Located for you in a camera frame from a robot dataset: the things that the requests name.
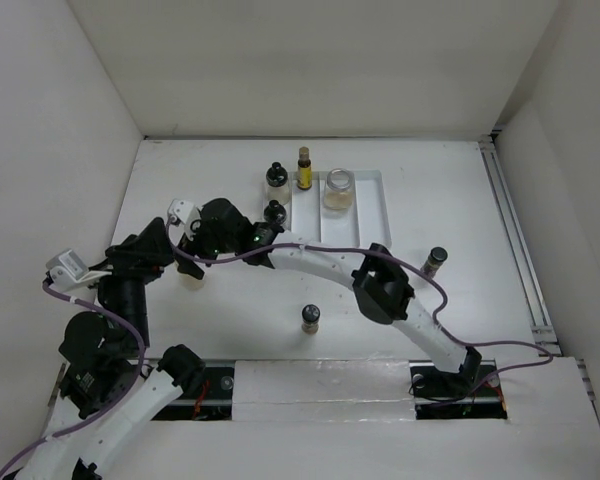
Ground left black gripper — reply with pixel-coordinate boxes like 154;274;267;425
80;215;175;348

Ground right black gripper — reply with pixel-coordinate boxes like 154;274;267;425
174;216;238;280

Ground black cap spice bottle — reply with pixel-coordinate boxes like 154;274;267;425
263;200;287;226

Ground black knob spice bottle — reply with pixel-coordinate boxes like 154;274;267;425
265;162;291;205

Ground yellow liquid bottle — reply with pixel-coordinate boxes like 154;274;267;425
296;146;313;190

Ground wide glass jar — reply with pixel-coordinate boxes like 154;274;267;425
323;168;355;211

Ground cream cap spice bottle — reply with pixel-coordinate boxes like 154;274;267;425
179;274;206;291

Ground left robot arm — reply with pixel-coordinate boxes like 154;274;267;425
0;217;205;479

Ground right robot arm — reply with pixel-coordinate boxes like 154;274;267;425
168;198;481;394

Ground small black cap bottle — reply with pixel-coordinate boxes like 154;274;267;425
301;304;321;334

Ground white divided tray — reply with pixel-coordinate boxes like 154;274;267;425
284;170;392;248

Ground dark cap spice jar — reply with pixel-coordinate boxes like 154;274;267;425
421;246;448;279

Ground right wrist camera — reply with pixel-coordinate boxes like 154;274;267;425
167;199;201;240

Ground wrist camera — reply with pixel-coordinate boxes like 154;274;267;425
46;249;111;293
167;199;201;240

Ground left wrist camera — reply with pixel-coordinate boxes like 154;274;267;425
46;249;111;293

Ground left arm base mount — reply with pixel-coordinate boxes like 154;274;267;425
153;359;236;422

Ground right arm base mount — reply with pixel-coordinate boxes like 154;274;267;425
409;364;508;421

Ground aluminium rail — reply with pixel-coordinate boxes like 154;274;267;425
478;135;563;356

